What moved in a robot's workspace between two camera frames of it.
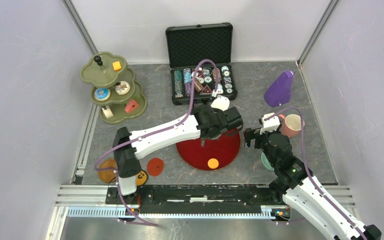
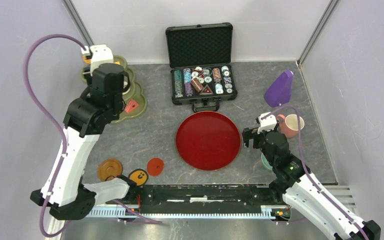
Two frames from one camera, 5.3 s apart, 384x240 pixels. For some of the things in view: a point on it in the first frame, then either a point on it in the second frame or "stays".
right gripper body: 260,140 stays
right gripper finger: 248,134 stays
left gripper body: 221,132 -> 93,81
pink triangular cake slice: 131,105 stays
